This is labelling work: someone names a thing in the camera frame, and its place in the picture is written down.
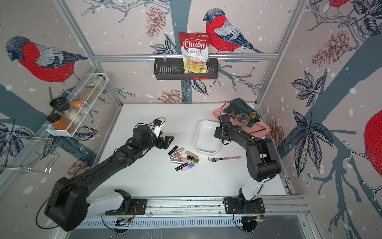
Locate fork with pink handle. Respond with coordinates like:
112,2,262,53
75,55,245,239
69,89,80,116
208,156,242,162

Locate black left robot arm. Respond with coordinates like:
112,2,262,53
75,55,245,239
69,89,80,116
44,124,174,232

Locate white wire spice rack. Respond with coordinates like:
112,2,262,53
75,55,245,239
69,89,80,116
47,73,109,137

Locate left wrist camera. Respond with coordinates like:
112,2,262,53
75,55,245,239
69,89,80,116
152,117,166,138

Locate orange spice jar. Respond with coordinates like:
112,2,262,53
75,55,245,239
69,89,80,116
47,113,76,133

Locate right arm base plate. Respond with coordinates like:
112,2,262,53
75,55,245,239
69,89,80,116
223,197,266,214

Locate clear plastic cup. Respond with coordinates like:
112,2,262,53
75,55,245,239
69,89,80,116
235,113,250,129

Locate black lid spice jar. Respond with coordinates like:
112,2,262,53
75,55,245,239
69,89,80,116
50,97,83,124

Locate dark green folded cloth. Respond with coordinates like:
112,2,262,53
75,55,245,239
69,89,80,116
223,98,256,127

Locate silver coral lip gloss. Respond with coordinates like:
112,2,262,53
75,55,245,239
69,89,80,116
170,152,182,159

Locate pink rectangular tray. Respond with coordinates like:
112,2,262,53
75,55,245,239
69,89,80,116
213,103,271,138

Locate gold black lipstick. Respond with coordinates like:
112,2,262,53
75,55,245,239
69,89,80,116
187,155,199,164

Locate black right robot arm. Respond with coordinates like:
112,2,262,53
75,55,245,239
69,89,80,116
214,115,282,204

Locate black wall basket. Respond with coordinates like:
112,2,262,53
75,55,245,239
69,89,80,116
153,57,219,81

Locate pink blue lipstick tube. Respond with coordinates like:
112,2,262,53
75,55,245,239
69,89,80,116
182,163,195,171

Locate white plastic storage box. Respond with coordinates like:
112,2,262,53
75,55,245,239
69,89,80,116
193,120,220,156

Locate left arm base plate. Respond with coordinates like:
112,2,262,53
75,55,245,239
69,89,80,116
104,199,148,216

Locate tan cap lip gloss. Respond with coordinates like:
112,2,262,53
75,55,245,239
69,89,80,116
174,148,184,154

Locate beige lipstick tube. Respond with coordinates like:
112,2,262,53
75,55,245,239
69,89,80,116
185,151,199,158

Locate metal wire hook rack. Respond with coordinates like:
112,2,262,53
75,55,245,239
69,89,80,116
1,135,60,174

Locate red cassava chips bag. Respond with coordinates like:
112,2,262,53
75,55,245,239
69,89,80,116
179,32,210,74

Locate black gold-band lipstick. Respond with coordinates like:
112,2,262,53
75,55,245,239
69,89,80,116
175,163,189,171

